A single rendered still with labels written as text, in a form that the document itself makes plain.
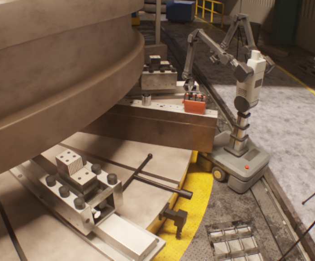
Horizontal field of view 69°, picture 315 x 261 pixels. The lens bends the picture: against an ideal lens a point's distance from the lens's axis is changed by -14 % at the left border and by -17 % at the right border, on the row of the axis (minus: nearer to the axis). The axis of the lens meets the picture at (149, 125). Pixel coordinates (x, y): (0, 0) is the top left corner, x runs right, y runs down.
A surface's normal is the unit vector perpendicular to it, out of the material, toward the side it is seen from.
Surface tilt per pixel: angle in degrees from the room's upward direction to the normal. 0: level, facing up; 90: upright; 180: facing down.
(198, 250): 0
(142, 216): 0
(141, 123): 90
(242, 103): 90
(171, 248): 0
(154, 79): 90
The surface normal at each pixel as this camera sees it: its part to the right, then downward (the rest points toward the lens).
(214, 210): 0.01, -0.85
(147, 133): -0.25, 0.50
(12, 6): 0.77, 0.34
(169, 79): 0.14, 0.52
